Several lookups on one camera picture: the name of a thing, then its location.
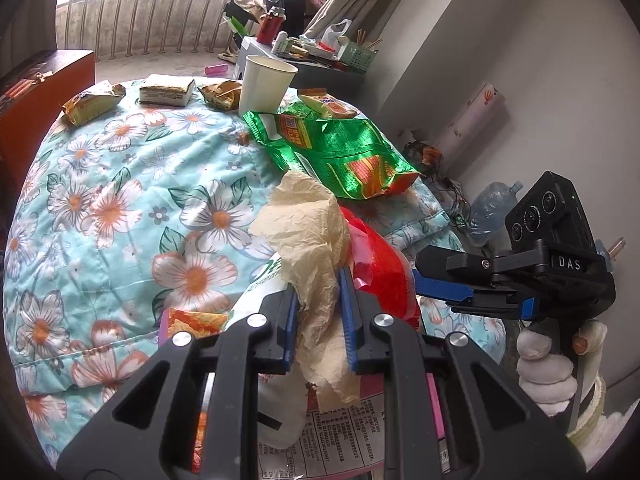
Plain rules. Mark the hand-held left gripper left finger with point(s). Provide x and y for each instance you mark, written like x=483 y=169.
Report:
x=291 y=330

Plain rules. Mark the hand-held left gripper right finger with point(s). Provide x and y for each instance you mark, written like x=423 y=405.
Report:
x=350 y=330

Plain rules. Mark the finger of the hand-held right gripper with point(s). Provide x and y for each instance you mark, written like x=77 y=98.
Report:
x=500 y=302
x=440 y=287

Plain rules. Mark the red plastic bag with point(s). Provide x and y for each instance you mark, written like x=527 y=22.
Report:
x=390 y=270

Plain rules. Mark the beige paper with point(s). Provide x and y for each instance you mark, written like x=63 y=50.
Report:
x=310 y=230

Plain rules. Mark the person's right hand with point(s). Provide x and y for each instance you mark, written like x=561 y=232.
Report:
x=542 y=370

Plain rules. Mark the orange patterned snack packet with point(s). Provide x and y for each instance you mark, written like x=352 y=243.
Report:
x=200 y=321

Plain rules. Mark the clear blue water jug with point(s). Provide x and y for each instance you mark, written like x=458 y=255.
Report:
x=492 y=210

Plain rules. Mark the white printed snack bag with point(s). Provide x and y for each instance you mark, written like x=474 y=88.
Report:
x=350 y=430

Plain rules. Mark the dark snack bag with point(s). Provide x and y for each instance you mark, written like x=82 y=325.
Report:
x=425 y=155

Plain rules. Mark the green snack bag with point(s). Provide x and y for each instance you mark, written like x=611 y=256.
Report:
x=340 y=160

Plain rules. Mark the white printed paper roll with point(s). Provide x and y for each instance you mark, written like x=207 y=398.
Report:
x=475 y=120

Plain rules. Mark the floral blue blanket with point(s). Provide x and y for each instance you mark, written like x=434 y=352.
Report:
x=125 y=200

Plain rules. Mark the green storage basket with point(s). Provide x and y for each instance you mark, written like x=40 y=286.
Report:
x=356 y=56

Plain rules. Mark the white paper cup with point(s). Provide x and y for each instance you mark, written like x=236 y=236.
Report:
x=265 y=85

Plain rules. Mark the golden snack packet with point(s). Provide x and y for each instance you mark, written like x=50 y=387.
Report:
x=220 y=94

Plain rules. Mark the beige biscuit pack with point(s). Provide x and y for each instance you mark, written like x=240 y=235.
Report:
x=167 y=91

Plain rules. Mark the white plastic jug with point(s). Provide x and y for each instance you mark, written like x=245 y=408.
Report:
x=336 y=34

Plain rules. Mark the grey side table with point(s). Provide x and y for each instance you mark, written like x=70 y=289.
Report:
x=255 y=50

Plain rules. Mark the beige slipper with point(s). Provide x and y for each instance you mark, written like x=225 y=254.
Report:
x=230 y=53

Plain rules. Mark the small white bottle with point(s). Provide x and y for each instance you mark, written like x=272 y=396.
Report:
x=280 y=42

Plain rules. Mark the yellow brown snack packet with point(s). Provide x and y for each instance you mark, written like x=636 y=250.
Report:
x=92 y=104

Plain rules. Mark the red thermos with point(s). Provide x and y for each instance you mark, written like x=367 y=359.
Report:
x=270 y=27

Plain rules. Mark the orange brown cabinet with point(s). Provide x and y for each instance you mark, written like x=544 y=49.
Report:
x=45 y=105

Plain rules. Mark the metal window railing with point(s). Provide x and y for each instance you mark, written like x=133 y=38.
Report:
x=150 y=10

